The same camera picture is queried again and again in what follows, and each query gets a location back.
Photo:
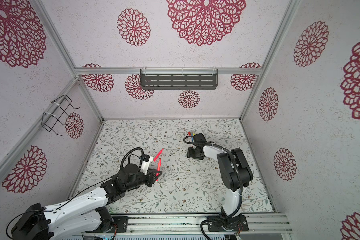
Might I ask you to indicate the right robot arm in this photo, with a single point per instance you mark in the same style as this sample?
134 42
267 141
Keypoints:
235 172

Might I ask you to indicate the pink highlighter pen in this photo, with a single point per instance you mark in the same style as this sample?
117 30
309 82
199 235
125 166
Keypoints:
158 155
159 167

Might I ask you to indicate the grey slotted wall shelf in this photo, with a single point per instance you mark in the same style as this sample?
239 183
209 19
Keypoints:
179 80

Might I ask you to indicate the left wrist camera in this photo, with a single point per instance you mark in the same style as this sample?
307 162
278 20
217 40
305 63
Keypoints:
146 160

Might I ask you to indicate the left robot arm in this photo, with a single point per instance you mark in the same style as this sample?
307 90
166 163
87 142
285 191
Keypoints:
83 213

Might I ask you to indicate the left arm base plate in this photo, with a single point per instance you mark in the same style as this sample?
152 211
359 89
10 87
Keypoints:
114 224

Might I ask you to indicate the black wire wall rack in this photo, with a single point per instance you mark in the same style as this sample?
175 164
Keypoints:
53 117

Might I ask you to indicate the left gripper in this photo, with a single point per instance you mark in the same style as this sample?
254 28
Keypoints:
151 175

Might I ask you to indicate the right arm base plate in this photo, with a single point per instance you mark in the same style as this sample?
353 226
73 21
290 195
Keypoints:
228 223

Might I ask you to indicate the aluminium front rail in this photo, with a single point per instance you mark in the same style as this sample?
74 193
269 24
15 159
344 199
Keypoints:
190 224

